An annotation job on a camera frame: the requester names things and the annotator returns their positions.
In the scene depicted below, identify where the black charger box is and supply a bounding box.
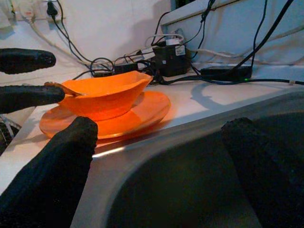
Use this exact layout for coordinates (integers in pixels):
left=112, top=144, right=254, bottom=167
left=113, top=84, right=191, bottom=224
left=152, top=44, right=190, bottom=77

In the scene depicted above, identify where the silver metal spoon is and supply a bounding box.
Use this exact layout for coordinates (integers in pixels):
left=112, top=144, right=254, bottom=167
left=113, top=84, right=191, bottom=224
left=44, top=81, right=84, bottom=97

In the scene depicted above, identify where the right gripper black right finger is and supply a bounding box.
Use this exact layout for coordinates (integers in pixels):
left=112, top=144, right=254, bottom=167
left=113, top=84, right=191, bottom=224
left=220, top=117, right=304, bottom=228

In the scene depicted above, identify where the thick black cable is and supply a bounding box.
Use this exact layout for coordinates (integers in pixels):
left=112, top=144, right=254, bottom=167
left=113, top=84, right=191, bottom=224
left=234, top=0, right=295, bottom=69

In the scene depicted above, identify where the long black cable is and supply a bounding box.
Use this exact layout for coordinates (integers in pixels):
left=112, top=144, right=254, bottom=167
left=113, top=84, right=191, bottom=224
left=152, top=75, right=304, bottom=86

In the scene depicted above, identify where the stainless steel sink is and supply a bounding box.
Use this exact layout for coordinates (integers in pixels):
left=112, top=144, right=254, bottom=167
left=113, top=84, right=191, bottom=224
left=70, top=86, right=304, bottom=228

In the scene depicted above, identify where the orange plastic plate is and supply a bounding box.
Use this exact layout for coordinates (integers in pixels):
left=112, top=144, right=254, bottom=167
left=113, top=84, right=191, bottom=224
left=39, top=91, right=171, bottom=140

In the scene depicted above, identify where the thin black cable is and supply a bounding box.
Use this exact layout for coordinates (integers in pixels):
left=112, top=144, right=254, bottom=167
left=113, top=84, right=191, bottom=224
left=252, top=0, right=268, bottom=67
left=191, top=0, right=216, bottom=59

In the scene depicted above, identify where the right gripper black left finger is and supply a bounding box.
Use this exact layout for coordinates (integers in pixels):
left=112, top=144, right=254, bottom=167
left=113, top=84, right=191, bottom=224
left=0, top=116, right=99, bottom=228

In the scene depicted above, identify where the orange plastic bowl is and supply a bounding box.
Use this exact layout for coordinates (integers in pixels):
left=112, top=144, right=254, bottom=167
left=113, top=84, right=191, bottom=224
left=58, top=70, right=153, bottom=122

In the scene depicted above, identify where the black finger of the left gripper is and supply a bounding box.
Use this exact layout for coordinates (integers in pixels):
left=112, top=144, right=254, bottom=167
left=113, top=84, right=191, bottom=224
left=0, top=48, right=57, bottom=75
left=0, top=85, right=66, bottom=114

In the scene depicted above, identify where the white cable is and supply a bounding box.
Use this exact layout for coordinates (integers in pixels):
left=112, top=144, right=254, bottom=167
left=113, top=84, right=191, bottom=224
left=189, top=25, right=304, bottom=66

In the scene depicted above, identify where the black plug cable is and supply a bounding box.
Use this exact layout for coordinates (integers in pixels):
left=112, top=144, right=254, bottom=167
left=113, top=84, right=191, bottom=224
left=47, top=1, right=112, bottom=72

